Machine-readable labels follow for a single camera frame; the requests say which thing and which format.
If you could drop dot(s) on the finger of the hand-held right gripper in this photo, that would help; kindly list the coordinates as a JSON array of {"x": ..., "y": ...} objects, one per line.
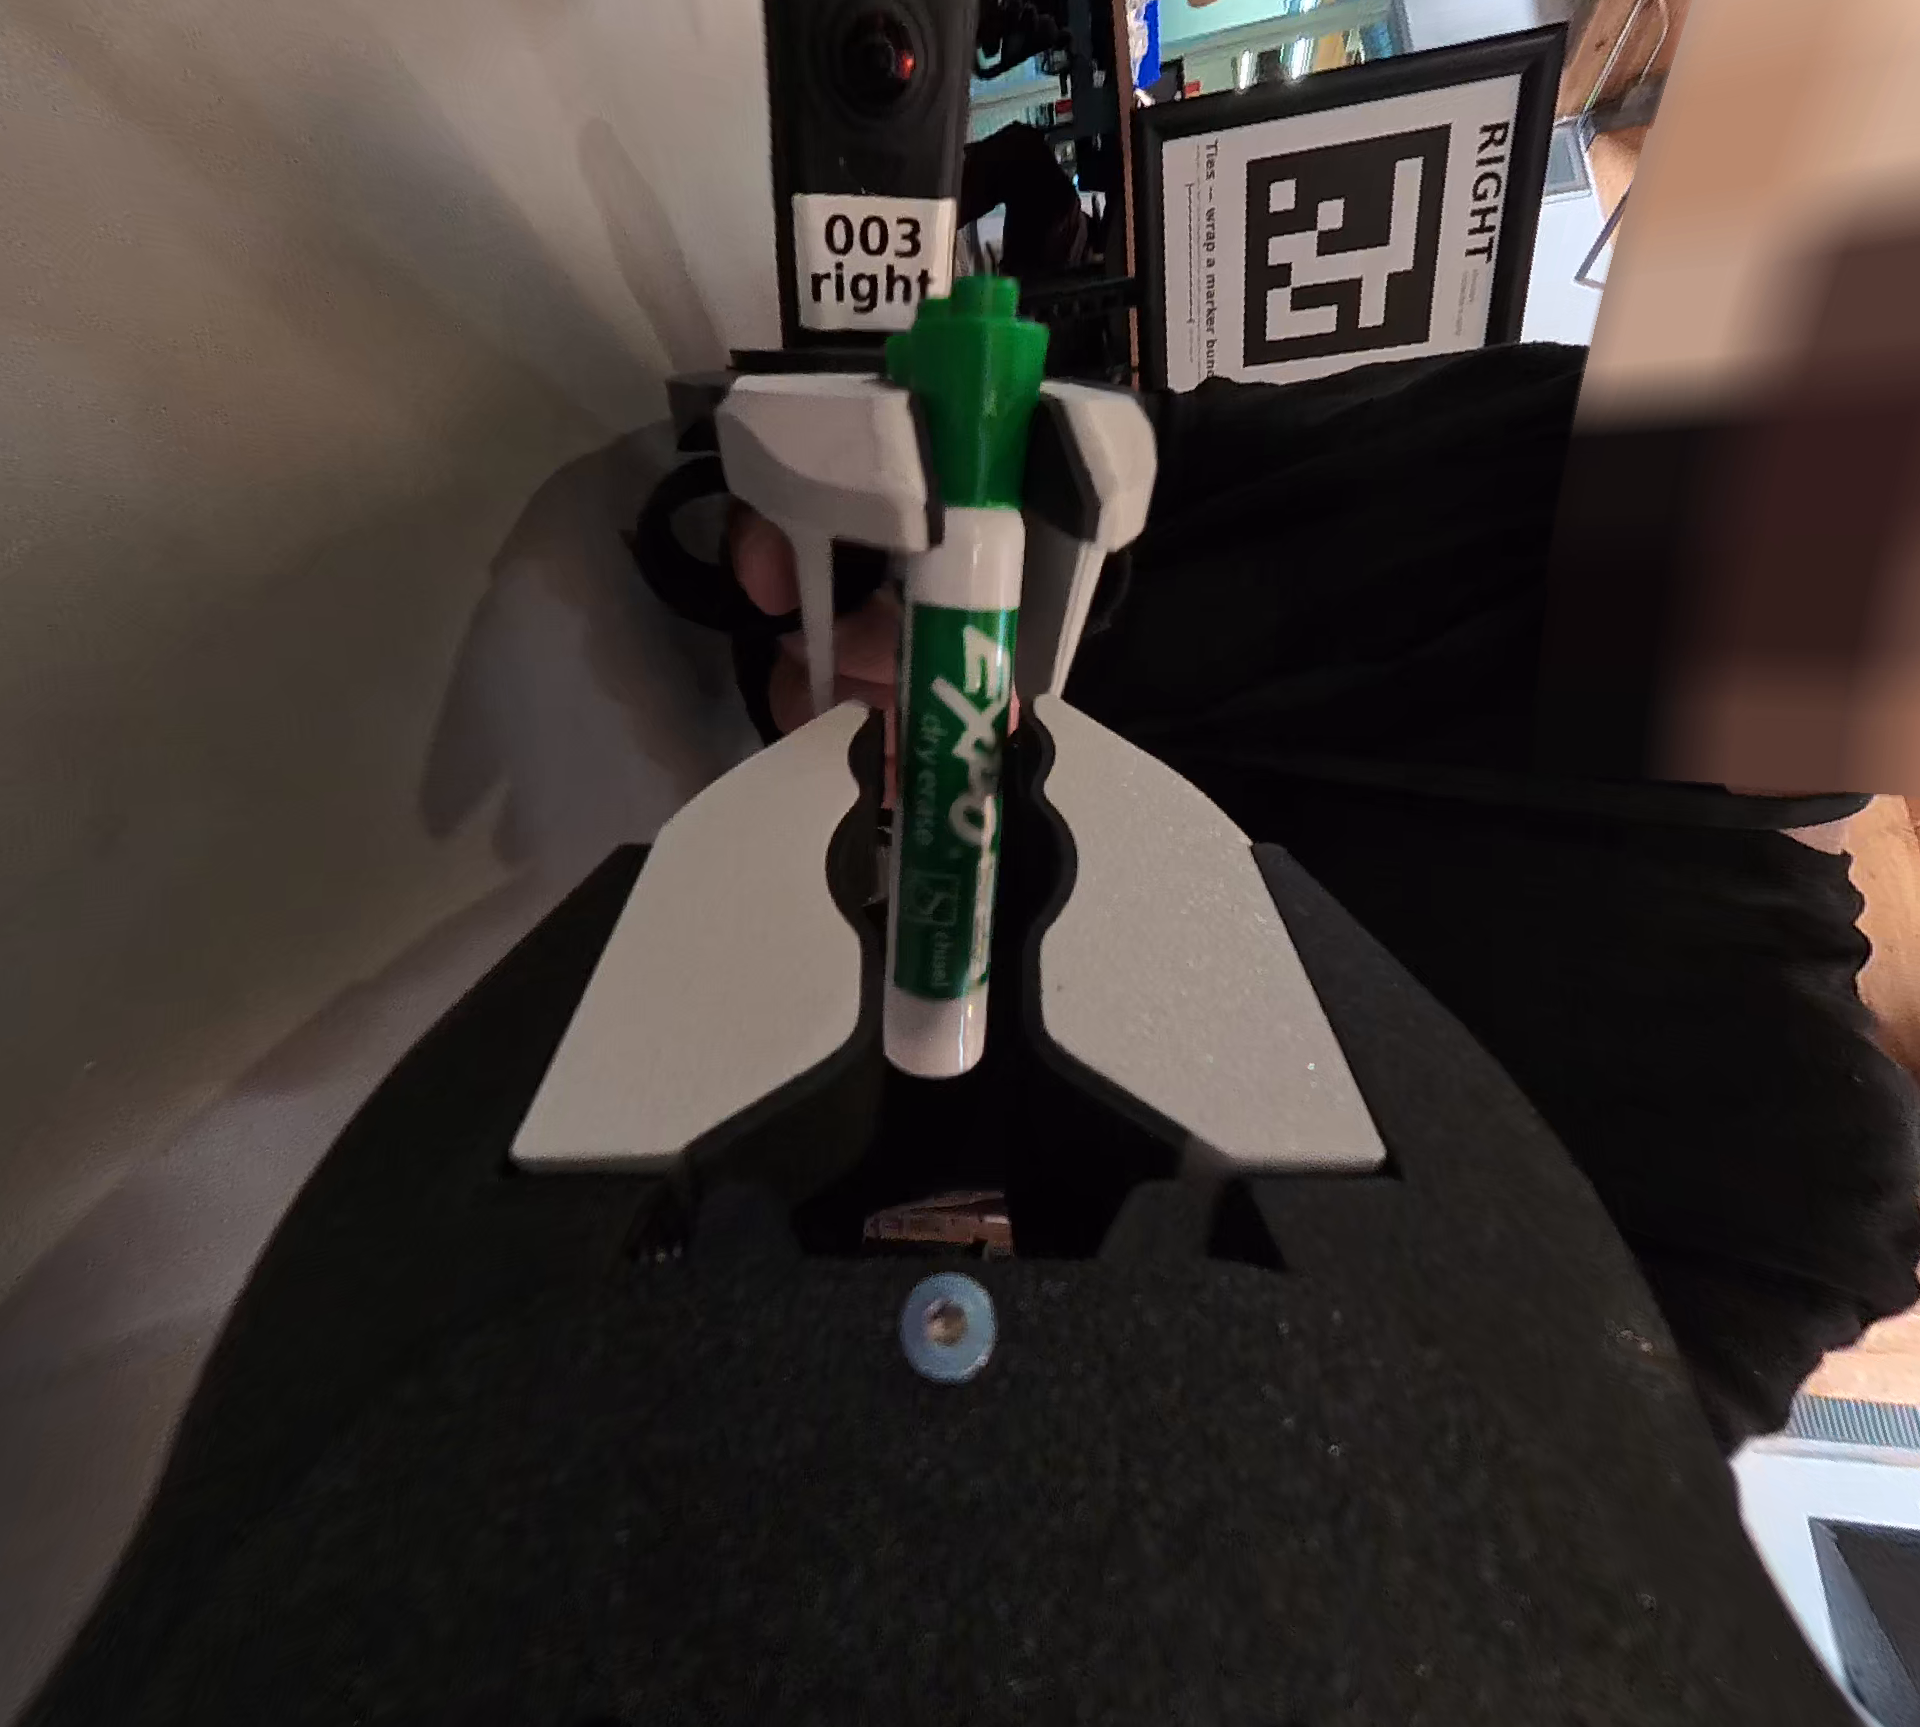
[
  {"x": 825, "y": 452},
  {"x": 1110, "y": 452}
]

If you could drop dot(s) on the person's right hand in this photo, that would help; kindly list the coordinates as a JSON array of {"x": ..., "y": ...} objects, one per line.
[{"x": 862, "y": 648}]

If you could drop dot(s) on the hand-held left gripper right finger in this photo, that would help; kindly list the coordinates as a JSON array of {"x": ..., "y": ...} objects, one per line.
[{"x": 1201, "y": 992}]

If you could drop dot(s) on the green dry erase marker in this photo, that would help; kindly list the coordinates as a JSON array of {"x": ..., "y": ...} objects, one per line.
[{"x": 961, "y": 708}]

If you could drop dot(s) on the black framed marker sign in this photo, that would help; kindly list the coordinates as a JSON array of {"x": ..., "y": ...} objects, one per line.
[{"x": 1351, "y": 226}]

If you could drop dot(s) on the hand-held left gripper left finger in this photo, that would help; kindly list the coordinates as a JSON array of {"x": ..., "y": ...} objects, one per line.
[{"x": 705, "y": 978}]

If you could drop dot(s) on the dark metal shelf rack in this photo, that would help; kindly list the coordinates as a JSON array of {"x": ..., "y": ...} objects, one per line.
[{"x": 1088, "y": 107}]

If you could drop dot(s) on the person's black sweater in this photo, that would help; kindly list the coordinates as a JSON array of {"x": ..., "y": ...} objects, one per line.
[{"x": 1424, "y": 782}]

